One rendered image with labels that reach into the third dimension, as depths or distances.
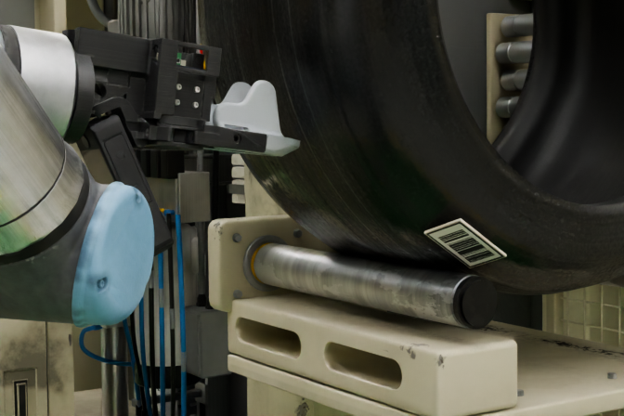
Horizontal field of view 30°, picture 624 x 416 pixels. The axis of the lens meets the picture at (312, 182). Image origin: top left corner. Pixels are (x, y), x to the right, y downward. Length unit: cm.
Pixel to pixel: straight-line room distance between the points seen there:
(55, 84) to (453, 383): 40
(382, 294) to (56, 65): 38
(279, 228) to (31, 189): 62
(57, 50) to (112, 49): 5
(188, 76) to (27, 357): 71
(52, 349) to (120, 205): 84
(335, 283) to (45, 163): 49
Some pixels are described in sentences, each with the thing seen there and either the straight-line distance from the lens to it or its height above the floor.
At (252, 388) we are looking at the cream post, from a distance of 143.
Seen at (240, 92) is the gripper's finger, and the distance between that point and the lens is 98.
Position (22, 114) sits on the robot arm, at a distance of 66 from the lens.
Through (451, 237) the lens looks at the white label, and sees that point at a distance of 97.
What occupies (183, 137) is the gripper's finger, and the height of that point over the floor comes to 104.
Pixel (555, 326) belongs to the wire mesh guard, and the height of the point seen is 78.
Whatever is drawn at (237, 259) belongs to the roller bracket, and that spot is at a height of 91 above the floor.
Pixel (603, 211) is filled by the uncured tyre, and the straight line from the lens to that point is 106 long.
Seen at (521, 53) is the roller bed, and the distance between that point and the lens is 160.
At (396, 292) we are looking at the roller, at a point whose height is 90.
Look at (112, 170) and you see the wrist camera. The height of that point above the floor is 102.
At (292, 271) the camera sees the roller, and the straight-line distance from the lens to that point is 117.
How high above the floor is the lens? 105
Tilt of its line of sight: 3 degrees down
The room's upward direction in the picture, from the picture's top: 1 degrees counter-clockwise
